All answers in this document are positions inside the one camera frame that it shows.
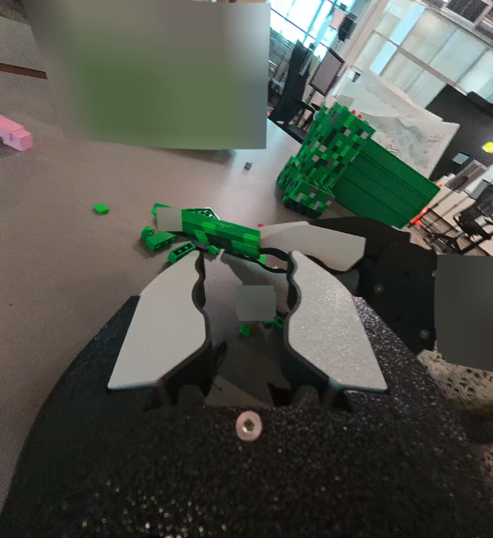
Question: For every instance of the green lego plate build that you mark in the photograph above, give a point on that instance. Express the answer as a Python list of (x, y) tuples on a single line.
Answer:
[(229, 235)]

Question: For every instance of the person's right forearm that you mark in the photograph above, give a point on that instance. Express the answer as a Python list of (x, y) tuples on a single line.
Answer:
[(460, 386)]

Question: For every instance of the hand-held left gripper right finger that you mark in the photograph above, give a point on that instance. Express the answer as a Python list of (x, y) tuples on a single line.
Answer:
[(334, 336)]

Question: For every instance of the large green box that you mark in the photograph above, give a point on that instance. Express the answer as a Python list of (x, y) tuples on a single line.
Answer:
[(389, 189)]

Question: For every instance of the white printed board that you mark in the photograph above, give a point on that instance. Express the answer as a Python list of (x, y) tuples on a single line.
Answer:
[(410, 126)]

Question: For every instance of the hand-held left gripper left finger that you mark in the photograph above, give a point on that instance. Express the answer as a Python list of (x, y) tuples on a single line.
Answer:
[(162, 328)]

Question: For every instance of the black wall panel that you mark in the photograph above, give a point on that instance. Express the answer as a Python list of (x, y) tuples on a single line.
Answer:
[(460, 122)]

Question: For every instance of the green lego creeper figure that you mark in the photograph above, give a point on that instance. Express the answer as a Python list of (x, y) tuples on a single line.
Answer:
[(326, 168)]

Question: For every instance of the black monitor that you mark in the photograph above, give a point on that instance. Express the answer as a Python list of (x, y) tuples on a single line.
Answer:
[(327, 71)]

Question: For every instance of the small green lego tile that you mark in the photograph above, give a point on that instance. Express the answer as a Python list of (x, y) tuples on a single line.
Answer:
[(101, 208)]

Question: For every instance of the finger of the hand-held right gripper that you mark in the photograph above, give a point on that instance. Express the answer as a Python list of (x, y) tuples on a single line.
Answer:
[(250, 273), (322, 243)]

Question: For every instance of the black office chair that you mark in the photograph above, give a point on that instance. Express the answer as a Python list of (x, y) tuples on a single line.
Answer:
[(488, 201)]

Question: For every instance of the pink lego pig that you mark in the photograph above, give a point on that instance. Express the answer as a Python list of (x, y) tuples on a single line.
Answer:
[(6, 128)]

